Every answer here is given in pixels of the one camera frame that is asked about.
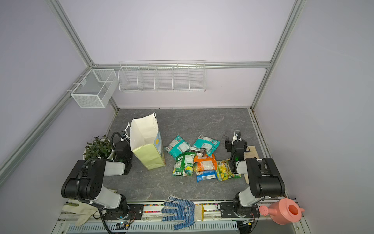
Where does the teal candy bag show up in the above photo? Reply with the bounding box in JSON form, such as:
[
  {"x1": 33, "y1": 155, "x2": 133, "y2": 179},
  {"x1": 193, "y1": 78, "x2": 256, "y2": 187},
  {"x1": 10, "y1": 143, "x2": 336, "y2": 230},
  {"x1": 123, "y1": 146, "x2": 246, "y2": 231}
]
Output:
[
  {"x1": 164, "y1": 135, "x2": 190, "y2": 160},
  {"x1": 193, "y1": 135, "x2": 220, "y2": 157}
]

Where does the green candy bag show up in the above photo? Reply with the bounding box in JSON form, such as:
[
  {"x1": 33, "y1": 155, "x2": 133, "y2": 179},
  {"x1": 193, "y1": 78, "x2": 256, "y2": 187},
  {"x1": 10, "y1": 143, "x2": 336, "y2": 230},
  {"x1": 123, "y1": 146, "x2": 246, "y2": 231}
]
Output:
[{"x1": 172, "y1": 152, "x2": 196, "y2": 176}]

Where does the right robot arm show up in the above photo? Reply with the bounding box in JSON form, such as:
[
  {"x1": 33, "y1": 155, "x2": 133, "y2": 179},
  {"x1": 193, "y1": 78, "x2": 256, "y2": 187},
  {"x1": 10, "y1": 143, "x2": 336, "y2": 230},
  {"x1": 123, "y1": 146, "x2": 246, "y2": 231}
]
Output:
[{"x1": 225, "y1": 139, "x2": 285, "y2": 216}]

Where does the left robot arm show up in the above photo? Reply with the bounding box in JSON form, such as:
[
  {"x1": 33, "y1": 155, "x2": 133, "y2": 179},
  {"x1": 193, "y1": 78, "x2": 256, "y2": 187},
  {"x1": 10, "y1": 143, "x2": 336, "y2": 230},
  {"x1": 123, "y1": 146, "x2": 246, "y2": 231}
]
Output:
[{"x1": 61, "y1": 132, "x2": 133, "y2": 219}]

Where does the white paper bag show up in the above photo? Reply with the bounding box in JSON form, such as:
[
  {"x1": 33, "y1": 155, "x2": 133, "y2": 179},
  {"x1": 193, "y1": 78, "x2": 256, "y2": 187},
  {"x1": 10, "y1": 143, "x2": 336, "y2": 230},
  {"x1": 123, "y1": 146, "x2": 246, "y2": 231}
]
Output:
[{"x1": 125, "y1": 113, "x2": 166, "y2": 170}]

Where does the yellow green spring tea bag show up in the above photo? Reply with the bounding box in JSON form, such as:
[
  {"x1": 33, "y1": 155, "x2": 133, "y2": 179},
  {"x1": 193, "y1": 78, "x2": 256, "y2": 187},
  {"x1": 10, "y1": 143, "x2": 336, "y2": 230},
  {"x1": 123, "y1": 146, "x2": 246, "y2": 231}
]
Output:
[{"x1": 216, "y1": 159, "x2": 242, "y2": 181}]

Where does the orange candy bag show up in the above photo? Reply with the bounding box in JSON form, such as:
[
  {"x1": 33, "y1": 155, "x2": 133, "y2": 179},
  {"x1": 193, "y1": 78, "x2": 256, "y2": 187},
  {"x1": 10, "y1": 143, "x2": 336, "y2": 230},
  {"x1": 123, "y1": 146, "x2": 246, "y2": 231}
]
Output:
[{"x1": 193, "y1": 154, "x2": 217, "y2": 172}]

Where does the cream cloth glove right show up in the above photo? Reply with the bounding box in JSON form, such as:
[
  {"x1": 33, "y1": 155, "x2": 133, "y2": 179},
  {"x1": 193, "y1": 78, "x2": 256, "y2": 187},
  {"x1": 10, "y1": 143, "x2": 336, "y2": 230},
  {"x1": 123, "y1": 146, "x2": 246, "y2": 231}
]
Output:
[{"x1": 244, "y1": 146, "x2": 259, "y2": 184}]

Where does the potted green plant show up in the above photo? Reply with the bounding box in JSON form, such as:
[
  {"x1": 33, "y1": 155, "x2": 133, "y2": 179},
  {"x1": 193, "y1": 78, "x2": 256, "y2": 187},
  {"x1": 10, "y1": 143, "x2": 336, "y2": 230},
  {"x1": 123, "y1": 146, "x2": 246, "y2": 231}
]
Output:
[{"x1": 83, "y1": 135, "x2": 115, "y2": 160}]

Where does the brown chocolate bar wrapper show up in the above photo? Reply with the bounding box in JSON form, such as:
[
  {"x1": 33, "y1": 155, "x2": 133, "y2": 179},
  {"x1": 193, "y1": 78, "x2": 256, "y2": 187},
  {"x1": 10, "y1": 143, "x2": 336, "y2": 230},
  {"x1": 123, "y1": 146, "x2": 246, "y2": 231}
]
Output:
[{"x1": 188, "y1": 147, "x2": 206, "y2": 156}]

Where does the blue snack packet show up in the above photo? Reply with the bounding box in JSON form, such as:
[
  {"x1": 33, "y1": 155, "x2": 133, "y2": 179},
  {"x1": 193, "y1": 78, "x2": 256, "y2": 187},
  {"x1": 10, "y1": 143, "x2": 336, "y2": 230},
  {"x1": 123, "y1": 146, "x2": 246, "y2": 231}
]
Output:
[{"x1": 196, "y1": 170, "x2": 217, "y2": 182}]

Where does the white mesh box basket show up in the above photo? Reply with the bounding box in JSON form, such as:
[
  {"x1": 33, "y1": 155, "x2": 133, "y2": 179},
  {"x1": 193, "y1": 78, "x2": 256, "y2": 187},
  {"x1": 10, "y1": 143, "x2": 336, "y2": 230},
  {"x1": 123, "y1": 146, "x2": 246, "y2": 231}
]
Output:
[{"x1": 71, "y1": 69, "x2": 118, "y2": 109}]

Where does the white green glove left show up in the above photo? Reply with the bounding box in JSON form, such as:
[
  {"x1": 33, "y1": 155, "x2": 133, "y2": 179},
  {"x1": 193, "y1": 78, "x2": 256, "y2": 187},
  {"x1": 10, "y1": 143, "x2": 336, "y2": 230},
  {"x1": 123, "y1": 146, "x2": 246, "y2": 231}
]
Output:
[{"x1": 62, "y1": 199, "x2": 98, "y2": 227}]

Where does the pink watering can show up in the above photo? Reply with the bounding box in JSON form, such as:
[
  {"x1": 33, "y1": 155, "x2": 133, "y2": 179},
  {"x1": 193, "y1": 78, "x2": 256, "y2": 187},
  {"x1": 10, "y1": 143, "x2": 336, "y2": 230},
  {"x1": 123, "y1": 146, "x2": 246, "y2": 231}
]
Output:
[{"x1": 260, "y1": 198, "x2": 305, "y2": 225}]

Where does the blue dotted work glove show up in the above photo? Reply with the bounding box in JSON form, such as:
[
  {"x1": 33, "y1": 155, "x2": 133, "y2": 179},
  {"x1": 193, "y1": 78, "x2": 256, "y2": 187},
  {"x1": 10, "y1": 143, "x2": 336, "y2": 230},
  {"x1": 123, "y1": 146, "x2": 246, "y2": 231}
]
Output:
[{"x1": 161, "y1": 196, "x2": 204, "y2": 231}]

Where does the white slotted cable duct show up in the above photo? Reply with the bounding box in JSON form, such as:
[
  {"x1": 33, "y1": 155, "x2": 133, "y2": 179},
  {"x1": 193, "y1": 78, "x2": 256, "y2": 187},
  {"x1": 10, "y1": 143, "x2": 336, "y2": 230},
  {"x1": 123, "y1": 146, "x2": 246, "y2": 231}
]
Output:
[{"x1": 61, "y1": 220, "x2": 239, "y2": 234}]

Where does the white wire shelf basket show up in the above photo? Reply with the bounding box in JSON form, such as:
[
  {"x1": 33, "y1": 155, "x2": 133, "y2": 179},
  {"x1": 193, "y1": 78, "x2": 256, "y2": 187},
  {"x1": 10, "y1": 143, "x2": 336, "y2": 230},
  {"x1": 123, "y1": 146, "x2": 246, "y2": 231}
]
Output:
[{"x1": 118, "y1": 60, "x2": 206, "y2": 92}]

